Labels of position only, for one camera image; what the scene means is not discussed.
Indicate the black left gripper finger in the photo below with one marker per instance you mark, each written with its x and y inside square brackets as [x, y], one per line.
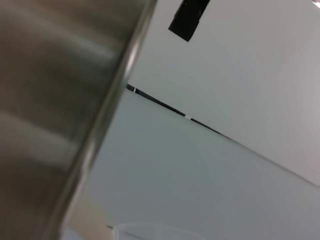
[187, 20]

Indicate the large stainless steel bowl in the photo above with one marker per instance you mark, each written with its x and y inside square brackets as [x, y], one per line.
[50, 100]

